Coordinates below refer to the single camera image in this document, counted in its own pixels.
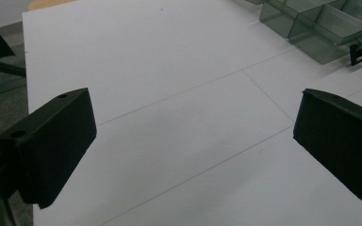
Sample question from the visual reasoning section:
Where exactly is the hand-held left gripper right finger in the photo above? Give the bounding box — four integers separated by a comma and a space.
292, 88, 362, 203

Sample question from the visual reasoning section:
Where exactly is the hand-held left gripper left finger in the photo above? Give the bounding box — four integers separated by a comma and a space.
0, 87, 98, 210

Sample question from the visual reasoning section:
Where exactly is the black binder clip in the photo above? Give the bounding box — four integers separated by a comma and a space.
349, 39, 362, 67

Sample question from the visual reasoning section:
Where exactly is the clear plastic compartment organizer box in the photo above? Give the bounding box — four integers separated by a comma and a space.
244, 0, 362, 66

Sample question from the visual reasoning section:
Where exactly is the wooden board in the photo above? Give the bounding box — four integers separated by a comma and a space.
27, 0, 78, 11

